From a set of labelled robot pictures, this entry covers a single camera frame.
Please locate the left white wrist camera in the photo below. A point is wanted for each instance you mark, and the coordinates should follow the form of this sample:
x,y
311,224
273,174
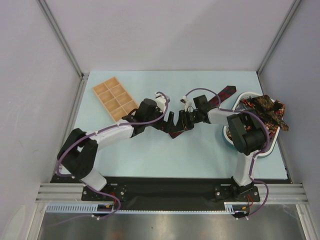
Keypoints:
x,y
162,101

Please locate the aluminium frame post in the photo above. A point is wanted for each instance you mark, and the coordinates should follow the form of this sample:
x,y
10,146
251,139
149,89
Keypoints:
x,y
294,7
49,16

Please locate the grey cable duct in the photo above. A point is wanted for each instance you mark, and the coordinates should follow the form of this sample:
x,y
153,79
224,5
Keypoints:
x,y
224,208

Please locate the wooden compartment tray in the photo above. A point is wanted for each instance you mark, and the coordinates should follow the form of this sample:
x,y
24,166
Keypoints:
x,y
116,100

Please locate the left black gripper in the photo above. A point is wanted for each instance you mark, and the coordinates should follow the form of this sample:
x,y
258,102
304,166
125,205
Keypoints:
x,y
164,126

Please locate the aluminium frame post left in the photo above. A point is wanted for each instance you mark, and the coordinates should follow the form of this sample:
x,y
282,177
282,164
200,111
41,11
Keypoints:
x,y
49,16

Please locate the aluminium frame post right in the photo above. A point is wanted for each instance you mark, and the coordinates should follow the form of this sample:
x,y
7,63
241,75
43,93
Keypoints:
x,y
294,7

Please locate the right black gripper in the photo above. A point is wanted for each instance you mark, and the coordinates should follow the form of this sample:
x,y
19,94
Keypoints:
x,y
188,120

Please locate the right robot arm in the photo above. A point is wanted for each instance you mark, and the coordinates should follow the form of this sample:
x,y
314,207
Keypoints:
x,y
248,132

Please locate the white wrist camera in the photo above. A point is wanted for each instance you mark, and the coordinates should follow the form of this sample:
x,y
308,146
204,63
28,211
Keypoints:
x,y
162,101
187,104

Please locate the red navy striped tie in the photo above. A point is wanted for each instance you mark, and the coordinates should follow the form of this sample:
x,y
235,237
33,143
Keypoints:
x,y
222,95

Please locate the red floral patterned tie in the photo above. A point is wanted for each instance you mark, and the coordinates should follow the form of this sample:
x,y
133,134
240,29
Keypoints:
x,y
271,125

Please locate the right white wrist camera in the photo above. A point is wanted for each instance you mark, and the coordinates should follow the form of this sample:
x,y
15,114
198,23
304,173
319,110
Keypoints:
x,y
187,104

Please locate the dark paisley tie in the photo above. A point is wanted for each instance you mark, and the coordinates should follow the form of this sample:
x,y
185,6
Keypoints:
x,y
264,105

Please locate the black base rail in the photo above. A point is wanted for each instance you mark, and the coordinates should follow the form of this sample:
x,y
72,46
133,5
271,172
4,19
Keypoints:
x,y
140,191

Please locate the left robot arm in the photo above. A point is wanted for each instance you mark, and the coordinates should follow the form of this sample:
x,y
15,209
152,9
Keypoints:
x,y
78,153

